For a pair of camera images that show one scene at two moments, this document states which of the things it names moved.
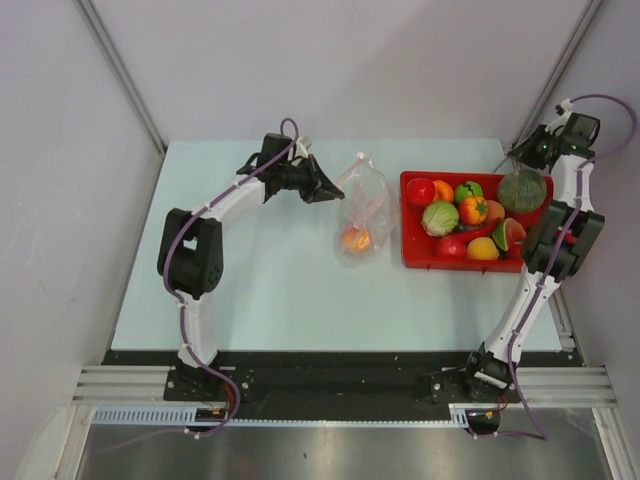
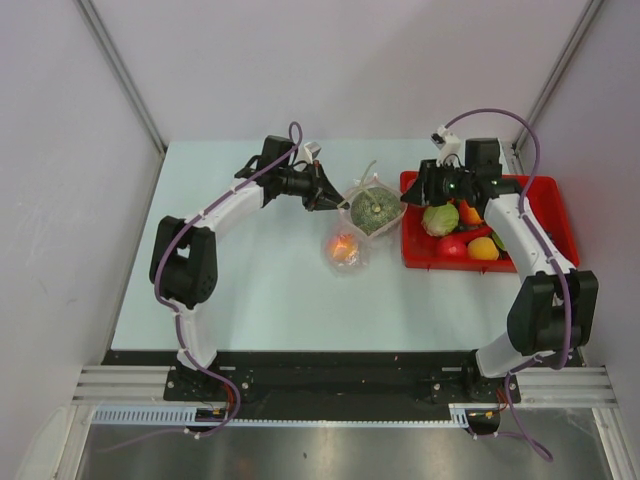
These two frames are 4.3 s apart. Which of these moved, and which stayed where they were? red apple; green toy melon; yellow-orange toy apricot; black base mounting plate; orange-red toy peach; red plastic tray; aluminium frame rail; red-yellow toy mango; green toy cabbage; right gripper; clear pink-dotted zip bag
Moved: green toy melon; clear pink-dotted zip bag; right gripper; orange-red toy peach
Stayed: yellow-orange toy apricot; aluminium frame rail; red-yellow toy mango; red plastic tray; green toy cabbage; black base mounting plate; red apple
